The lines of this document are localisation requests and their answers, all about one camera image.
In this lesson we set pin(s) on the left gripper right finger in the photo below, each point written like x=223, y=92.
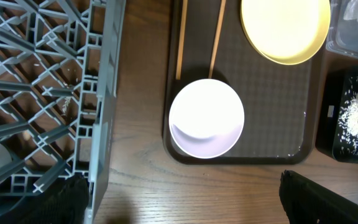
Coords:
x=305, y=201

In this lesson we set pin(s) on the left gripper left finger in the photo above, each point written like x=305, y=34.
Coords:
x=62, y=203

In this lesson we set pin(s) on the white round bowl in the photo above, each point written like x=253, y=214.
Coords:
x=206, y=118

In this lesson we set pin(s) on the wooden chopstick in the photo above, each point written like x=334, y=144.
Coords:
x=217, y=37
x=181, y=39

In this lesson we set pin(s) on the black rectangular tray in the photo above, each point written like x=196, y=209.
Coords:
x=333, y=139

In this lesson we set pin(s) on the dark brown serving tray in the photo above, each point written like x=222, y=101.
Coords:
x=281, y=102

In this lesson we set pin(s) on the grey plastic dish rack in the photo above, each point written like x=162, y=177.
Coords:
x=58, y=91

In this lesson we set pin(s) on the clear plastic bin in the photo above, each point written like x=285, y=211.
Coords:
x=343, y=35

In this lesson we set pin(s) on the yellow round plate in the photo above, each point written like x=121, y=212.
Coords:
x=288, y=32

